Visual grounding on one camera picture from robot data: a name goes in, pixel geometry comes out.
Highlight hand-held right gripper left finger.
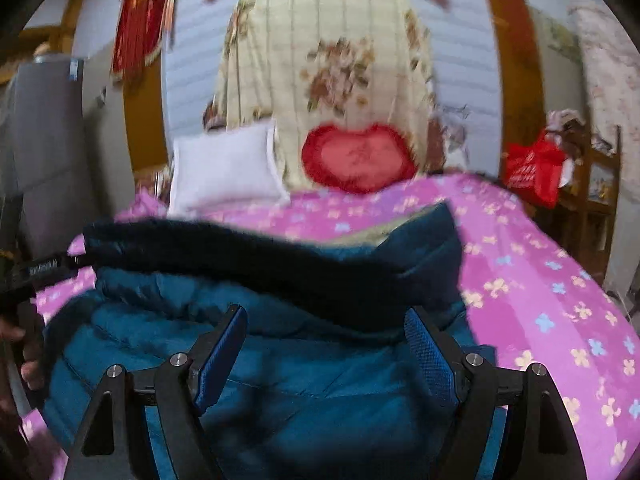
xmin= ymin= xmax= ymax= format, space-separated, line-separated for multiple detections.
xmin=65 ymin=304 xmax=249 ymax=480

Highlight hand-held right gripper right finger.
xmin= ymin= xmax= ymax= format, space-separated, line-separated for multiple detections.
xmin=402 ymin=306 xmax=588 ymax=480

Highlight teal quilted down jacket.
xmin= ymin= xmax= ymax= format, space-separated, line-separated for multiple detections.
xmin=42 ymin=204 xmax=507 ymax=480

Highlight person's left hand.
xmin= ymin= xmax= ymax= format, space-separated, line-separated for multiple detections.
xmin=0 ymin=320 xmax=47 ymax=394

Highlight grey refrigerator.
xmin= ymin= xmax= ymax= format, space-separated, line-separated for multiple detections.
xmin=0 ymin=56 xmax=137 ymax=263

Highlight pink floral bed sheet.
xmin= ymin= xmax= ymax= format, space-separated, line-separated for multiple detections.
xmin=20 ymin=172 xmax=640 ymax=480

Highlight white pillow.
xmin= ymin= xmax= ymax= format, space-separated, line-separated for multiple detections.
xmin=167 ymin=120 xmax=292 ymax=217

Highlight brown floral cushion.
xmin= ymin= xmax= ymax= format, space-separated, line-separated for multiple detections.
xmin=202 ymin=102 xmax=227 ymax=132
xmin=429 ymin=104 xmax=472 ymax=173

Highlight red heart-shaped cushion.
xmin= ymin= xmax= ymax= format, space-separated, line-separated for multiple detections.
xmin=301 ymin=122 xmax=419 ymax=194

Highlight red plastic bag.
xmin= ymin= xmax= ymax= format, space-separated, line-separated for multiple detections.
xmin=502 ymin=131 xmax=570 ymax=209

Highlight red fringed hanging decoration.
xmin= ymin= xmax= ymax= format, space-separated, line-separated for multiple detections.
xmin=110 ymin=0 xmax=179 ymax=83

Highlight cream floral folded quilt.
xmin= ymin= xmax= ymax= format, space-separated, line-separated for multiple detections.
xmin=214 ymin=0 xmax=437 ymax=196

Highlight pale floral curtain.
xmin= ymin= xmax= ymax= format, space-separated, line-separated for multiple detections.
xmin=569 ymin=0 xmax=640 ymax=211

